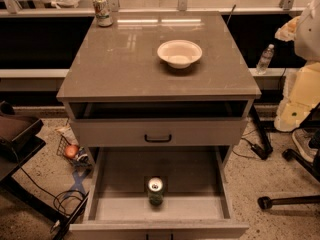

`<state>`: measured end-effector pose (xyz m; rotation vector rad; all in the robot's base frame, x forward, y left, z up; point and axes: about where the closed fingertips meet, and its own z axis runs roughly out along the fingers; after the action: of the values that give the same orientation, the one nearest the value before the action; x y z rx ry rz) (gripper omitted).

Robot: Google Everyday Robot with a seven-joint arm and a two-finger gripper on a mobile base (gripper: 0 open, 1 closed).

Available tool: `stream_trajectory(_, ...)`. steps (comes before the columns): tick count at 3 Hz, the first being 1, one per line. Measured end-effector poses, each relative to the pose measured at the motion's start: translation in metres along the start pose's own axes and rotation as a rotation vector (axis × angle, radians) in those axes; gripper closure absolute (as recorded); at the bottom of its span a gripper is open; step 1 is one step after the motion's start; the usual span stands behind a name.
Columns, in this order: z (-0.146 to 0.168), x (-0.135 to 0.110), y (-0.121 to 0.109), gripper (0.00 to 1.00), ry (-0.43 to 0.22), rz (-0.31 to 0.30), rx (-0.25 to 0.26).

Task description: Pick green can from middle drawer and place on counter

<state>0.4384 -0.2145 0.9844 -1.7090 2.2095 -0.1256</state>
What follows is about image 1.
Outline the green soda can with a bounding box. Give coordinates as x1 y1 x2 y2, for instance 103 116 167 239
147 177 164 206

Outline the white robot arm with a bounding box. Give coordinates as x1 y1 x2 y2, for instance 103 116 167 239
274 0 320 132

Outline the grey drawer cabinet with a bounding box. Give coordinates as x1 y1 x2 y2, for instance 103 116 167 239
56 10 262 240

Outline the open middle drawer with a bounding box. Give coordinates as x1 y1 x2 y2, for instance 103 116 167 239
70 147 248 240

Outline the white green can on counter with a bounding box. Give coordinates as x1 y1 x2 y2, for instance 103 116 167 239
93 0 113 27

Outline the white bowl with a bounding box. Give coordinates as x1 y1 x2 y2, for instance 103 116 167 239
157 40 202 69

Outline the orange ball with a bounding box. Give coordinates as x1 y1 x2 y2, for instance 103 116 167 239
64 145 79 159

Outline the black power adapter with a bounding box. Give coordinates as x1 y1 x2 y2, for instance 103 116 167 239
251 144 268 160

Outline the clear water bottle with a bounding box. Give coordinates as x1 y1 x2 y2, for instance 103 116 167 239
256 44 274 75

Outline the dark chair at left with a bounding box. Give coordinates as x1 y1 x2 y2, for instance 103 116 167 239
0 101 66 222

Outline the grey sneaker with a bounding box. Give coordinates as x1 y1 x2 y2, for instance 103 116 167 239
292 129 318 163

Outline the black office chair base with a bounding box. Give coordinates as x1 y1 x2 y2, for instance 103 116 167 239
257 101 320 211

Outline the closed drawer with black handle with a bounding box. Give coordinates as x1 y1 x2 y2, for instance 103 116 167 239
70 119 247 147

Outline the wire basket with items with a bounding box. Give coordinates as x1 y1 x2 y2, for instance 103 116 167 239
56 137 91 168

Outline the black floor cable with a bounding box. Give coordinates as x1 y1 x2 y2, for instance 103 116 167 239
19 167 88 218

